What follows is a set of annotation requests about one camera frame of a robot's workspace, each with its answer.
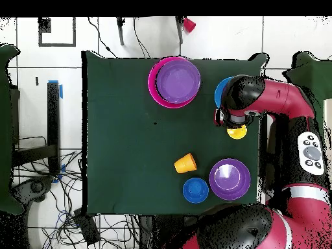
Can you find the grey tripod leg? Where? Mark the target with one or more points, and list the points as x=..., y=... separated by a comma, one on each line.
x=179, y=28
x=120, y=31

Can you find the green cloth side table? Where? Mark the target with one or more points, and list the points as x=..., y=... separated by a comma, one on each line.
x=316, y=77
x=5, y=129

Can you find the light blue plastic bowl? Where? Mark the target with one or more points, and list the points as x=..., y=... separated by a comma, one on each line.
x=220, y=90

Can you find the purple plastic bowl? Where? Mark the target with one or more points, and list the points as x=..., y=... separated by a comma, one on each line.
x=229, y=181
x=178, y=81

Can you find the yellow plastic cup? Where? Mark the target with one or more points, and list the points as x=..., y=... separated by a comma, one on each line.
x=236, y=132

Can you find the small dark blue bowl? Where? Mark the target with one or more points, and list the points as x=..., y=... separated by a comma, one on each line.
x=195, y=190

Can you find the black square floor frame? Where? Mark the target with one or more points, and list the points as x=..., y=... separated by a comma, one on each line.
x=44, y=26

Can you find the black office chair base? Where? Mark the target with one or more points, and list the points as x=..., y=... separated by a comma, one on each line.
x=36, y=186

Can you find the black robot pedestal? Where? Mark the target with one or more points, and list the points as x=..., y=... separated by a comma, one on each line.
x=160, y=233

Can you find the dark green table cloth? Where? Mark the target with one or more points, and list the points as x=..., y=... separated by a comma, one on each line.
x=116, y=155

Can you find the pink plastic bowl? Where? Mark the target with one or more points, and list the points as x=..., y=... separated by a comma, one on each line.
x=153, y=88

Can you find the orange plastic cup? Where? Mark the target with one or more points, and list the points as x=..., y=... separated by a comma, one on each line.
x=185, y=164

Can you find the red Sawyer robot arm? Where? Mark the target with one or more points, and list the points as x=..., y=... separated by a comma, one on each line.
x=298, y=155

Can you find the black power strip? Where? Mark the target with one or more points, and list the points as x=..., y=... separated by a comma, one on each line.
x=87, y=228

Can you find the blue tape strip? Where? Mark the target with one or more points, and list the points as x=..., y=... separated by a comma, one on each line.
x=61, y=92

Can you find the red plastic cup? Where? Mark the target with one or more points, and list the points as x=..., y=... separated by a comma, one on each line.
x=189, y=25

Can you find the black table frame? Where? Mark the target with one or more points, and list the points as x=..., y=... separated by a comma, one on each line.
x=53, y=116

